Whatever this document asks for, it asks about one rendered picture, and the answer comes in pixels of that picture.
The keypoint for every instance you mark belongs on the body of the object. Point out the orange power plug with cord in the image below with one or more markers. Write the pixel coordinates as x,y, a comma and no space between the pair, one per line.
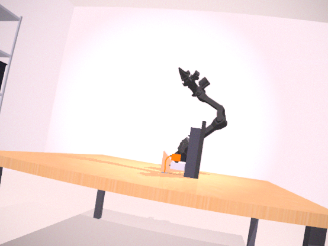
176,157

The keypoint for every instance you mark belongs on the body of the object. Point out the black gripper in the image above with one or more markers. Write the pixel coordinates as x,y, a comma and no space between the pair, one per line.
186,77

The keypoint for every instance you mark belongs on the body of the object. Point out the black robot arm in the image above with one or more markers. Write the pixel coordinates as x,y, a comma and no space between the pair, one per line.
219,122

